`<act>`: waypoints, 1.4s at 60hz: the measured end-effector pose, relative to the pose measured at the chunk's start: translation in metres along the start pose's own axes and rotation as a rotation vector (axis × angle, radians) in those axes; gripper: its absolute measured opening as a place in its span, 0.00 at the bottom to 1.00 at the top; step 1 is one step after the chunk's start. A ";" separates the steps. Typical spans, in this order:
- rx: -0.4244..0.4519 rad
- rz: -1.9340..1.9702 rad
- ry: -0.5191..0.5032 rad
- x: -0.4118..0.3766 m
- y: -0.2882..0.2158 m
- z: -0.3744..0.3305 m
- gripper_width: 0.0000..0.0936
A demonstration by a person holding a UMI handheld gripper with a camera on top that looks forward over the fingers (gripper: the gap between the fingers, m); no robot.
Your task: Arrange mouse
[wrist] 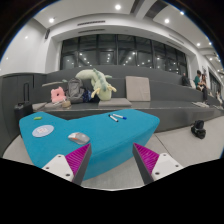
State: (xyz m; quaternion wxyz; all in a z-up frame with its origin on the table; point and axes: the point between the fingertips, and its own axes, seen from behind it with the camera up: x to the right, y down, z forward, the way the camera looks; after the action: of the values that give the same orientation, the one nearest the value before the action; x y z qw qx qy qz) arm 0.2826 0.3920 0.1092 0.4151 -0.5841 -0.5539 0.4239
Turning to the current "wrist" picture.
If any grey backpack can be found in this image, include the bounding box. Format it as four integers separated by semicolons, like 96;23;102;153
66;78;84;104

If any teal upholstered bench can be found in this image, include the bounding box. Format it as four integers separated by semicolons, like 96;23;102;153
19;109;160;180

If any grey upright seat cushion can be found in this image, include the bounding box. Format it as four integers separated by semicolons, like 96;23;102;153
126;76;151;102

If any seated person in black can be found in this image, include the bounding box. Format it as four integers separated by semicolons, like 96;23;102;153
182;73;191;86

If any grey computer mouse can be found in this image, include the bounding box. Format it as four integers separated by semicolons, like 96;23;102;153
68;132;90;145

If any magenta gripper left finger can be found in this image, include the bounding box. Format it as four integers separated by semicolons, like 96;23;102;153
43;144;92;185

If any green dinosaur plush toy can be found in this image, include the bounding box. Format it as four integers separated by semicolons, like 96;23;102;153
76;68;117;101

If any round white mouse pad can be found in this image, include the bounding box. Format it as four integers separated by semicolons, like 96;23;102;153
32;125;54;138

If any seated person in green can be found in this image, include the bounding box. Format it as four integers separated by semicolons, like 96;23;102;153
194;70;208;102

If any black bag on floor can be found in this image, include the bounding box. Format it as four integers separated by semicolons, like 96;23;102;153
191;120;206;139

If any blue capped white marker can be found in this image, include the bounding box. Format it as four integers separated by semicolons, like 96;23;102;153
113;114;127;120

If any black rolling suitcase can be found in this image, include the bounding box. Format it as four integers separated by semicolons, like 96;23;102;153
14;82;33;122

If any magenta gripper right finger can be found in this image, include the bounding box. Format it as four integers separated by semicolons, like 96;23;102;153
132;143;183;185

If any pink plush cushion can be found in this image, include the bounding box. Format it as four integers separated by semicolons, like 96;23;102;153
51;87;66;103

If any black capped white marker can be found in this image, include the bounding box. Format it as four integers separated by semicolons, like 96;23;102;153
108;114;119;122

